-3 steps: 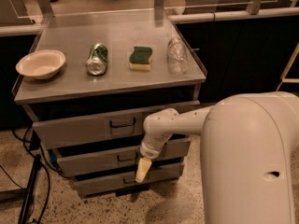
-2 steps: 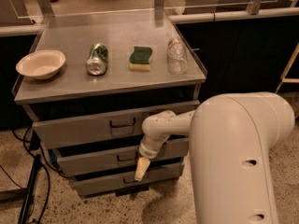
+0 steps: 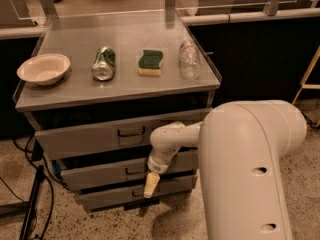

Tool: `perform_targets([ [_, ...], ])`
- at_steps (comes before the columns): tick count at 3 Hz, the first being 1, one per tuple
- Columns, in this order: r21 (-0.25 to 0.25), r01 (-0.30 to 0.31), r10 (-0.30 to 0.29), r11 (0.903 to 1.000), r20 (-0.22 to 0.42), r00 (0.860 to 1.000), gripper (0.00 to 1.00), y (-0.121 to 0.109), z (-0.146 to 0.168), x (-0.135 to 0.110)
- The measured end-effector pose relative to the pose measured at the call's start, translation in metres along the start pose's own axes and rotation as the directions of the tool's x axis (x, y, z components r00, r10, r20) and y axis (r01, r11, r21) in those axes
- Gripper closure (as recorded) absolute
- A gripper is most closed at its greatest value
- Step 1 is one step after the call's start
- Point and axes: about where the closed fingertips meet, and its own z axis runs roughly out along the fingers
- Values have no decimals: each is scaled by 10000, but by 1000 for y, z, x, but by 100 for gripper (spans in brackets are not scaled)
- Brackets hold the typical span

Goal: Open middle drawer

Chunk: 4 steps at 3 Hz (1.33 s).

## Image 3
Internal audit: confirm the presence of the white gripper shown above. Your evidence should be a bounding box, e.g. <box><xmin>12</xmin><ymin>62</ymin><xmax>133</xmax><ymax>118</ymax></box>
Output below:
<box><xmin>144</xmin><ymin>150</ymin><xmax>173</xmax><ymax>198</ymax></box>

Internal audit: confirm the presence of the grey drawer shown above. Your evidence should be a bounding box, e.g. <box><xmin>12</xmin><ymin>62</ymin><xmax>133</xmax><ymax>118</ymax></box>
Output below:
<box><xmin>57</xmin><ymin>148</ymin><xmax>200</xmax><ymax>192</ymax></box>
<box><xmin>35</xmin><ymin>108</ymin><xmax>211</xmax><ymax>160</ymax></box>
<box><xmin>79</xmin><ymin>174</ymin><xmax>197</xmax><ymax>211</ymax></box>

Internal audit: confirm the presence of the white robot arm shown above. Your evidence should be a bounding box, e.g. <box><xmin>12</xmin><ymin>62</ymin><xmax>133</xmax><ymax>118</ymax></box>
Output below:
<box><xmin>144</xmin><ymin>100</ymin><xmax>307</xmax><ymax>240</ymax></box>

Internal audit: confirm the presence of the grey top drawer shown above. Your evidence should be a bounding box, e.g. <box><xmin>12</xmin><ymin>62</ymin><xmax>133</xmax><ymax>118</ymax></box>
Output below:
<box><xmin>35</xmin><ymin>108</ymin><xmax>211</xmax><ymax>160</ymax></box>

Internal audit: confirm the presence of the grey bottom drawer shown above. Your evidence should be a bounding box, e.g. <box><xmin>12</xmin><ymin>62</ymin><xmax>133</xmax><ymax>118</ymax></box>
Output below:
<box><xmin>79</xmin><ymin>174</ymin><xmax>197</xmax><ymax>211</ymax></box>

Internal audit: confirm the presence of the grey metal drawer cabinet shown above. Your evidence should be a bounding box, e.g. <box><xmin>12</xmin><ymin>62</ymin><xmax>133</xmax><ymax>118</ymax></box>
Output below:
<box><xmin>16</xmin><ymin>11</ymin><xmax>221</xmax><ymax>200</ymax></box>

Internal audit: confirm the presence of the green yellow sponge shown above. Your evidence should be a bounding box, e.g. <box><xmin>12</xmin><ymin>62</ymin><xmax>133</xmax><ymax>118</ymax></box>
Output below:
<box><xmin>138</xmin><ymin>50</ymin><xmax>163</xmax><ymax>76</ymax></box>

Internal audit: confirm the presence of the crushed green soda can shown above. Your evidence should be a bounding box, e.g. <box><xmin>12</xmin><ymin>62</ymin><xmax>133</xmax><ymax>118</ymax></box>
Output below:
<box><xmin>92</xmin><ymin>46</ymin><xmax>116</xmax><ymax>81</ymax></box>

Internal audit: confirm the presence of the clear plastic bottle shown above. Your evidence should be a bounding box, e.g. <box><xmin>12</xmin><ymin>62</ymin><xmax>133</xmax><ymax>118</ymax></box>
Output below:
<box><xmin>179</xmin><ymin>40</ymin><xmax>201</xmax><ymax>80</ymax></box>

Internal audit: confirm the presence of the black floor stand bar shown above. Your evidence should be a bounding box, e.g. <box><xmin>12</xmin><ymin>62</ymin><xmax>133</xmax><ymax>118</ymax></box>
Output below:
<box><xmin>19</xmin><ymin>165</ymin><xmax>44</xmax><ymax>240</ymax></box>

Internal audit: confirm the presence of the white ceramic bowl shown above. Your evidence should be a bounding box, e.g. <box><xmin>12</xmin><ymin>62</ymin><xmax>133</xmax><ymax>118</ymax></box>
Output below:
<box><xmin>17</xmin><ymin>54</ymin><xmax>70</xmax><ymax>86</ymax></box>

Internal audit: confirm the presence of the black floor cable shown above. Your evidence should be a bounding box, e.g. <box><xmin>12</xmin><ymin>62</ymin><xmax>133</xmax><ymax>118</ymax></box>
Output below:
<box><xmin>12</xmin><ymin>135</ymin><xmax>73</xmax><ymax>240</ymax></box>

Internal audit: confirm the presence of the wooden ladder frame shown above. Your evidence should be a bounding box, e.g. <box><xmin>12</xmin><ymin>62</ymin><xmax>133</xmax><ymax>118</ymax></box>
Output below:
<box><xmin>291</xmin><ymin>47</ymin><xmax>320</xmax><ymax>106</ymax></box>

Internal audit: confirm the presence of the white counter rail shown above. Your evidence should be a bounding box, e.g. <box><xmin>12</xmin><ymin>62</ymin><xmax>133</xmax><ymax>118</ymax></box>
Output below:
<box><xmin>180</xmin><ymin>8</ymin><xmax>320</xmax><ymax>26</ymax></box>

